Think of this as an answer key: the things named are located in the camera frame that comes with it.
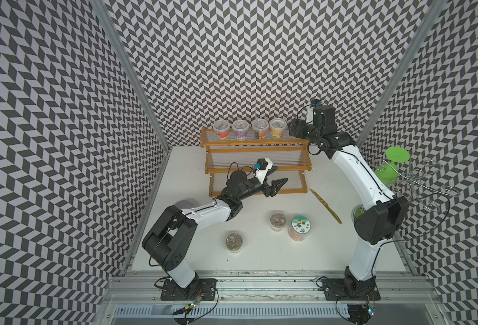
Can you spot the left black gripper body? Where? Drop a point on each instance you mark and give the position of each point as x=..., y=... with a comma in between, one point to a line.
x=254, y=186

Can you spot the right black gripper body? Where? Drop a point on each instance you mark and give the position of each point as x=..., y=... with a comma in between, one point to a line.
x=306, y=131

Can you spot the orange wooden tiered shelf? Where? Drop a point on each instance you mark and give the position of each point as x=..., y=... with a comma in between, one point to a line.
x=287, y=153

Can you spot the clear seed container beige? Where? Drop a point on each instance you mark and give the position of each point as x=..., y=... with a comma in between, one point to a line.
x=278, y=222

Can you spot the pink jar floral lid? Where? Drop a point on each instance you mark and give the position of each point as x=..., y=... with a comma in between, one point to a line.
x=299, y=228

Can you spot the clear seed container front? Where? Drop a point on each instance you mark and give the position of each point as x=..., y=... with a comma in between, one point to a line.
x=234, y=242

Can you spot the clear seed container red label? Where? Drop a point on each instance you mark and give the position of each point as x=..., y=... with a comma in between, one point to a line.
x=222, y=129

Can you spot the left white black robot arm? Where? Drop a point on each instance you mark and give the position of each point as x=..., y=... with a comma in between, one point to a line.
x=169, y=239

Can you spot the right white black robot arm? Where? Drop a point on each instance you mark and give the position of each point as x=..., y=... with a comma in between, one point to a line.
x=383, y=211

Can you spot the lilac stacked bowls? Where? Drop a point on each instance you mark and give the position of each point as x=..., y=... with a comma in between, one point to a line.
x=187, y=204

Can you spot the green plastic goblet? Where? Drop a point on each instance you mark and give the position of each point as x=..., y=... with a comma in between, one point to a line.
x=387, y=171

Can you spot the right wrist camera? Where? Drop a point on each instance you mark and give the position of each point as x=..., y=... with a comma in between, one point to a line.
x=310, y=109

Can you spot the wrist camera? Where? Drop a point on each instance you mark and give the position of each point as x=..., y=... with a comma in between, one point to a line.
x=310, y=109
x=263, y=167

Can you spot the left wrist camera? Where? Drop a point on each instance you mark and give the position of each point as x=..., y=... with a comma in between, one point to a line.
x=263, y=167

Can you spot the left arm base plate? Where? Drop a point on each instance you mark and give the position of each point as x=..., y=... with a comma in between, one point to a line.
x=206, y=288

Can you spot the silver wire cup rack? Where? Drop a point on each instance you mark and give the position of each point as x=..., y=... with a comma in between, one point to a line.
x=417, y=192

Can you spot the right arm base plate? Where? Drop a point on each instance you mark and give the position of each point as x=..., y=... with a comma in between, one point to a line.
x=350, y=289

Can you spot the aluminium front rail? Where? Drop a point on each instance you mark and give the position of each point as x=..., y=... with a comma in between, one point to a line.
x=277, y=286

